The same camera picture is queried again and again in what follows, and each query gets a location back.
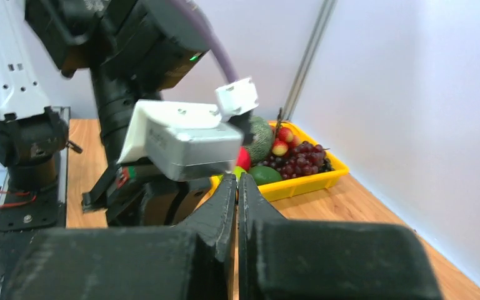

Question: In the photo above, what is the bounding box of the red apple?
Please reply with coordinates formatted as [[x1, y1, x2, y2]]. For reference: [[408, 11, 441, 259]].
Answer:
[[236, 147, 252, 171]]

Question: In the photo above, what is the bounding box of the red peaches cluster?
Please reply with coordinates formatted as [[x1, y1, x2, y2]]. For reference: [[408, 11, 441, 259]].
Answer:
[[271, 127, 303, 157]]

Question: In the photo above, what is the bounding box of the yellow green fruit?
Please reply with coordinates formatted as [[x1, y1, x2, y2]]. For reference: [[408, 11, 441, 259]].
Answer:
[[233, 166, 246, 180]]

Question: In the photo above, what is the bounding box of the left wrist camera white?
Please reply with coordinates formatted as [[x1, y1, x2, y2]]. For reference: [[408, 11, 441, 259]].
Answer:
[[117, 77, 259, 181]]

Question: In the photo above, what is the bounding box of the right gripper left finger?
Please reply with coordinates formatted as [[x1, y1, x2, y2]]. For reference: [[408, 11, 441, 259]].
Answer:
[[1, 174, 237, 299]]

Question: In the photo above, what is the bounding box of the purple grape bunch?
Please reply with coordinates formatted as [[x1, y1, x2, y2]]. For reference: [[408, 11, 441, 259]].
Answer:
[[256, 140, 335, 181]]

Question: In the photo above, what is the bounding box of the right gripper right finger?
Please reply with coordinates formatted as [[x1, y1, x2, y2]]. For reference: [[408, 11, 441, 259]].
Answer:
[[238, 174, 443, 299]]

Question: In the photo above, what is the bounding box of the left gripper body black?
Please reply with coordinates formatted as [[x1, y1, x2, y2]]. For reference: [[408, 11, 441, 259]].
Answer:
[[82, 161, 211, 226]]

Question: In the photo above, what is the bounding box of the green melon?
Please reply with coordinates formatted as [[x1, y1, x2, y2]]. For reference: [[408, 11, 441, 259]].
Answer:
[[244, 116, 274, 164]]

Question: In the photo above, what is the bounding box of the green lime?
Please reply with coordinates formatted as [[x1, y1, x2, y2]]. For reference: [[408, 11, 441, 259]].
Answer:
[[248, 166, 283, 186]]

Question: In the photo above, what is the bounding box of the yellow plastic bin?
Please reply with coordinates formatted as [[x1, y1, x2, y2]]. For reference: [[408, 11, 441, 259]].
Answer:
[[209, 121, 351, 204]]

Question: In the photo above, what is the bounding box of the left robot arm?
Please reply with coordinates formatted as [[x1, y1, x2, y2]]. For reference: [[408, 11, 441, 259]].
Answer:
[[0, 1, 210, 231]]

